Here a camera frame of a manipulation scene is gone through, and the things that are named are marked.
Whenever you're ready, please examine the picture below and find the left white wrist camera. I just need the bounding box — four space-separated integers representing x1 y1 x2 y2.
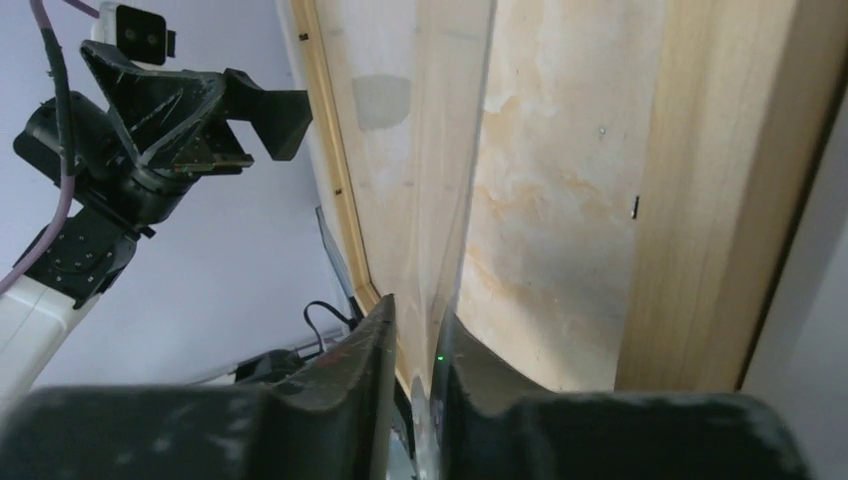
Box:
91 1 176 67

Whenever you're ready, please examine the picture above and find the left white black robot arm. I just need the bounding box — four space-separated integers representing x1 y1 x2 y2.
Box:
1 40 313 410

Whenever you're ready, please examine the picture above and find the clear acrylic sheet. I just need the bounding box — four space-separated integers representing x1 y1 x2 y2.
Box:
314 1 495 479

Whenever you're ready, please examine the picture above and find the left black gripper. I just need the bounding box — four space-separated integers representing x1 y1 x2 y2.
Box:
80 40 313 226

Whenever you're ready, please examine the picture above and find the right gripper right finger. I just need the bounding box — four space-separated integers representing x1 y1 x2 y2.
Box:
433 308 814 479

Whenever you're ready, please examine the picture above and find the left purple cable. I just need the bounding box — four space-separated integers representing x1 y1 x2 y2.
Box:
0 0 101 296

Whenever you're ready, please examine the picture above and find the light wooden picture frame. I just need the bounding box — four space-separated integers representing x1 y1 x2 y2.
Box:
278 1 847 391

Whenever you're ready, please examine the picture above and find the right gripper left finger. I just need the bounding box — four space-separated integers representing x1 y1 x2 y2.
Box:
1 295 396 479

